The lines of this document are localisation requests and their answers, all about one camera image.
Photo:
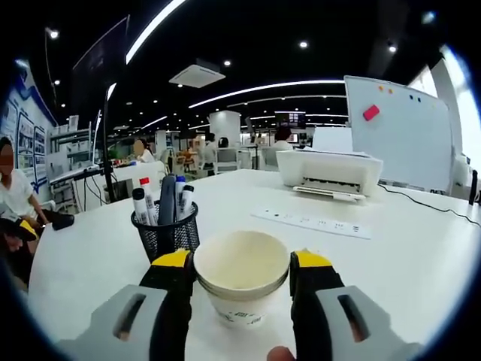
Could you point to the small dark object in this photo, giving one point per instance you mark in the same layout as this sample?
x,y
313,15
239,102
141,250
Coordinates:
x,y
62,222

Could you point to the white plastic container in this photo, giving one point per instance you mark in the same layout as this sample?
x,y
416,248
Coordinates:
x,y
462,169

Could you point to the blue cap whiteboard marker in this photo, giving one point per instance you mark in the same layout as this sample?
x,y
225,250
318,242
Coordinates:
x,y
180,188

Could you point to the white standing whiteboard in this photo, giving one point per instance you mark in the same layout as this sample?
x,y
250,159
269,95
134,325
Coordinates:
x,y
402,139

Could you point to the large bright window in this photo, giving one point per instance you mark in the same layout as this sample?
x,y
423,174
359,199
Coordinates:
x,y
456,94

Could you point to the thin curved ceiling light strip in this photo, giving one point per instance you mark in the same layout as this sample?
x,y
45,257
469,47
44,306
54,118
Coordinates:
x,y
263,87

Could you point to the person's right hand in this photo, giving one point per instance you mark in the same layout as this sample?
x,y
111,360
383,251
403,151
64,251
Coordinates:
x,y
281,354

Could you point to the white shelf unit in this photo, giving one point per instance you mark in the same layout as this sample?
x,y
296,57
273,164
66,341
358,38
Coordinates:
x,y
73,143

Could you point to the ceiling air conditioner unit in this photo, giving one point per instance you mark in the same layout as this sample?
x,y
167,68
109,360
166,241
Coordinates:
x,y
197,75

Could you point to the black cap whiteboard marker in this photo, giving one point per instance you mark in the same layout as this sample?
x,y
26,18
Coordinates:
x,y
141,207
186,201

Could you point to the white monitor stand desk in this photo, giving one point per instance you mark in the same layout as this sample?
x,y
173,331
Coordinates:
x,y
75,172

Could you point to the white printer paper stack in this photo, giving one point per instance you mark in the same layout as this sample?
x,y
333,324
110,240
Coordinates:
x,y
332,138

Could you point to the white office chair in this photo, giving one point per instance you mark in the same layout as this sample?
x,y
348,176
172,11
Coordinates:
x,y
227,159

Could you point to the black mesh pen holder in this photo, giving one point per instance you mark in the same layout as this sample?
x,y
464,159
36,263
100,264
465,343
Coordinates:
x,y
165,237

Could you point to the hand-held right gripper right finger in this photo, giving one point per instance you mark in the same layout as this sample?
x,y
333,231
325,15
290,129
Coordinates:
x,y
338,319

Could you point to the red cap whiteboard marker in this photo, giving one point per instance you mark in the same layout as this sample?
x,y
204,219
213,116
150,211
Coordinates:
x,y
147,192

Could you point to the red whiteboard eraser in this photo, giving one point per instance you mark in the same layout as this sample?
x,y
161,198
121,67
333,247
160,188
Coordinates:
x,y
371,112

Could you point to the hanging display screen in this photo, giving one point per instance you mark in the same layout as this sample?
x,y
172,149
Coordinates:
x,y
291,119

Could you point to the blue white wall poster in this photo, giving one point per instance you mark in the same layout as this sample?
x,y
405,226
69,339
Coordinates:
x,y
26,131

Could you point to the wide curved ceiling light strip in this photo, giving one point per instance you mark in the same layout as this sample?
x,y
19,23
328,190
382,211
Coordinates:
x,y
150,28

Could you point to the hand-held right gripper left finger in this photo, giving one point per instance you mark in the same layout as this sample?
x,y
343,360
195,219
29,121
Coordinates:
x,y
124,319

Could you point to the black bottle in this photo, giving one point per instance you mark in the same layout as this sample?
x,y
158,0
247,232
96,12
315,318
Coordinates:
x,y
474,188

